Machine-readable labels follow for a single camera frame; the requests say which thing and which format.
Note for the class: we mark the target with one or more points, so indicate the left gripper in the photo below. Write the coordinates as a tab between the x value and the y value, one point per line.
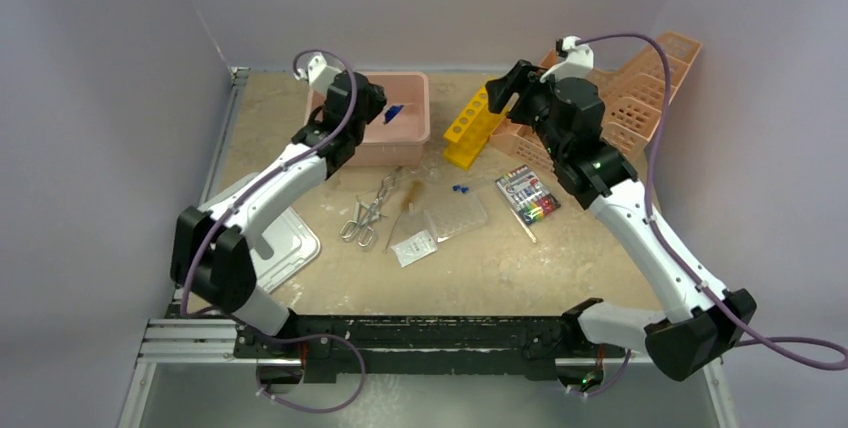
376	102

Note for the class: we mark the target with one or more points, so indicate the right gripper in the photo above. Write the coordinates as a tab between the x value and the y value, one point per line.
525	78

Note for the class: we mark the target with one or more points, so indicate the brown test tube brush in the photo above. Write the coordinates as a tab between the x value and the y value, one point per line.
407	203

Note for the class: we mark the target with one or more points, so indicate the metal crucible tongs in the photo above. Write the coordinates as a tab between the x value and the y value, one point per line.
360	229

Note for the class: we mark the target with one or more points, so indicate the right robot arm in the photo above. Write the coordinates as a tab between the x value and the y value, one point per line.
695	325

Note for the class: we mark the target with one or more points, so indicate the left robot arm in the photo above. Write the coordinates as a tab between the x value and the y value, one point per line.
211	255

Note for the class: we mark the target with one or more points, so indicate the pink plastic bin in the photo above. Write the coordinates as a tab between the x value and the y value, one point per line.
397	136

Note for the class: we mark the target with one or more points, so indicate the yellow test tube rack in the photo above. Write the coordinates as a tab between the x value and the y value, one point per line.
470	132

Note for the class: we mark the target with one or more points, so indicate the marker pen pack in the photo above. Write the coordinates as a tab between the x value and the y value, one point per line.
527	195

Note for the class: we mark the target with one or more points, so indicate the clear glass beaker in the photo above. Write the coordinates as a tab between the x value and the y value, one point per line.
433	173

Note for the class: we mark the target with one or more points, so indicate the pink plastic desk organizer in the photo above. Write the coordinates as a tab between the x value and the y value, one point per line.
633	95

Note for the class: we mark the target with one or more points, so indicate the glass stirring rod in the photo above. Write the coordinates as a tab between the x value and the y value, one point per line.
523	223

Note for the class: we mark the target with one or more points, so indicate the clear well plate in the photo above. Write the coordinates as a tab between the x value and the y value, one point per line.
460	214

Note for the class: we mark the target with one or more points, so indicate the small white plastic bag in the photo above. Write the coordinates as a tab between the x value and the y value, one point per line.
414	248

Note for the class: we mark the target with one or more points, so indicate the white bin lid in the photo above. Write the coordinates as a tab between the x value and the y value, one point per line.
289	244

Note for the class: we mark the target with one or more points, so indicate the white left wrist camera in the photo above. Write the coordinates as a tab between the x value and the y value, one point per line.
318	73

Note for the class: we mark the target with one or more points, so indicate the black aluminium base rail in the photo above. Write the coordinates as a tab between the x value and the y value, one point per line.
323	347

